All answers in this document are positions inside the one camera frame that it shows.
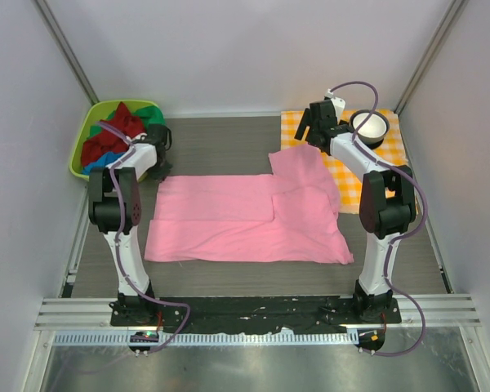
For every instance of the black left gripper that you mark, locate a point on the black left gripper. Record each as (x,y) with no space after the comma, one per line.
(162,164)

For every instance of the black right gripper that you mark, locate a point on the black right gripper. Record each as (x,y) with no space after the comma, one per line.
(310,123)

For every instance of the lime green plastic basket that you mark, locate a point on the lime green plastic basket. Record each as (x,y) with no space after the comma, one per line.
(86,150)

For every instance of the orange checkered cloth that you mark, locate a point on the orange checkered cloth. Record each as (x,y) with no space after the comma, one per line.
(392,150)

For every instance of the pink t shirt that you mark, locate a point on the pink t shirt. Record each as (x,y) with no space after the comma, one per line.
(290,214)

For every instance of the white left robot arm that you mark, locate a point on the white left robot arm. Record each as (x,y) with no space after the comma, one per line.
(114,207)

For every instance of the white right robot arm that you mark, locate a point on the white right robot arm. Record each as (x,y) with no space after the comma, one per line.
(387,203)

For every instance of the green t shirt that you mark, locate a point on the green t shirt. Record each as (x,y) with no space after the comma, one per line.
(148,115)

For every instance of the white bowl with dark rim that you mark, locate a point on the white bowl with dark rim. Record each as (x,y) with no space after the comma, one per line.
(372,129)

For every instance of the blue t shirt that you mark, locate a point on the blue t shirt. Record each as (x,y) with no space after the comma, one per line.
(103,161)

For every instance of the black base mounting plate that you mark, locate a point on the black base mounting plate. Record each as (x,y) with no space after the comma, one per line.
(250,315)

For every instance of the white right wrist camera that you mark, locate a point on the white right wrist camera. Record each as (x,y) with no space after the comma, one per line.
(338,103)

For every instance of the white slotted cable duct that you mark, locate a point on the white slotted cable duct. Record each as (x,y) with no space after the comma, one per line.
(136,338)

